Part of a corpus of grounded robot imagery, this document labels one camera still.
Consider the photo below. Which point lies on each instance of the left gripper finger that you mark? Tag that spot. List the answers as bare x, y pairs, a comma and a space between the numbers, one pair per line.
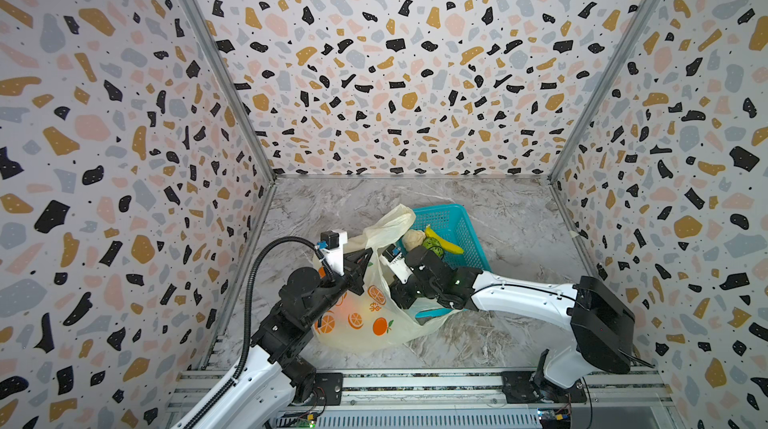
355, 265
355, 285

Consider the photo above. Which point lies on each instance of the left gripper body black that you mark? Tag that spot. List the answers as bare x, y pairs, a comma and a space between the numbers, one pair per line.
332, 291

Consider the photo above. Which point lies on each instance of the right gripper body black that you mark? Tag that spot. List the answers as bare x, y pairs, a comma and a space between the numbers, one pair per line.
413, 284

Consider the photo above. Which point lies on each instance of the green fruit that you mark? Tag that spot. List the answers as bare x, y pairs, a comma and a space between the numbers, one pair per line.
432, 245

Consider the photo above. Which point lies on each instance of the yellow banana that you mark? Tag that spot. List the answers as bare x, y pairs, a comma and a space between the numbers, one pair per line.
444, 244

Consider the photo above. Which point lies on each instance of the yellow plastic bag orange prints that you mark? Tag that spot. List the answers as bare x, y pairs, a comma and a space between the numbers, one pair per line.
372, 321

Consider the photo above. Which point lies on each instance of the beige garlic bulb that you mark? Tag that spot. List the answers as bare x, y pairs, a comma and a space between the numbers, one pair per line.
412, 239

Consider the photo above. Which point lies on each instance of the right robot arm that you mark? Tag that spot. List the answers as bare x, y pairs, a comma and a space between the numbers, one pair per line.
600, 325

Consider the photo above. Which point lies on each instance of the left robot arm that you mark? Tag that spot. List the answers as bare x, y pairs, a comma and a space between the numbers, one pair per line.
270, 375

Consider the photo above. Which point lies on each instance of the teal plastic basket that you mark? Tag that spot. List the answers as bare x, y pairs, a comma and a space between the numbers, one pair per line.
456, 231

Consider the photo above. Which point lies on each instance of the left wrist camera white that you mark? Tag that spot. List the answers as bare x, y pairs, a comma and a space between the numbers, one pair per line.
331, 247

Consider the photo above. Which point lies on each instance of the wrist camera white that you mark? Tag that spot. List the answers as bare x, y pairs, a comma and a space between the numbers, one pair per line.
331, 247
393, 258

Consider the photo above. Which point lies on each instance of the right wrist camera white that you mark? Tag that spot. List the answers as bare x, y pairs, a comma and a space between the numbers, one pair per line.
393, 258

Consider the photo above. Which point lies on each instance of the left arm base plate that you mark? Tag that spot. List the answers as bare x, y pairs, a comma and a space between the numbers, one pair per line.
324, 388

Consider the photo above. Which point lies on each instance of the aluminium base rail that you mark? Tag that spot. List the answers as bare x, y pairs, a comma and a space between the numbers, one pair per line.
472, 398

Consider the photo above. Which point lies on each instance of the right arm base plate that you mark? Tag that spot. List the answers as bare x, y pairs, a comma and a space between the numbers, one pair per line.
523, 387

